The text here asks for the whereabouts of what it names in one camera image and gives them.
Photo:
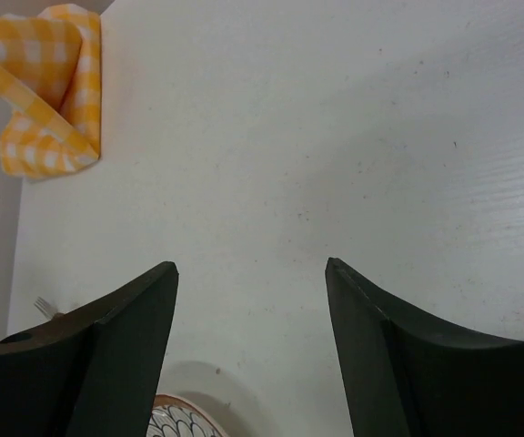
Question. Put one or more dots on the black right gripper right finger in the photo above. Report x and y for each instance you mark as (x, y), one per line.
(407, 372)

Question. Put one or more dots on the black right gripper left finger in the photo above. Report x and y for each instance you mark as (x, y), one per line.
(92, 371)

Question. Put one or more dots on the silver fork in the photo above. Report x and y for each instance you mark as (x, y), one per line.
(47, 309)

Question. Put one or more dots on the patterned ceramic bowl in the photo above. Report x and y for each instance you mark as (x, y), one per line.
(177, 417)

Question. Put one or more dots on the yellow checkered cloth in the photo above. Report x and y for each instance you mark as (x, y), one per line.
(51, 77)

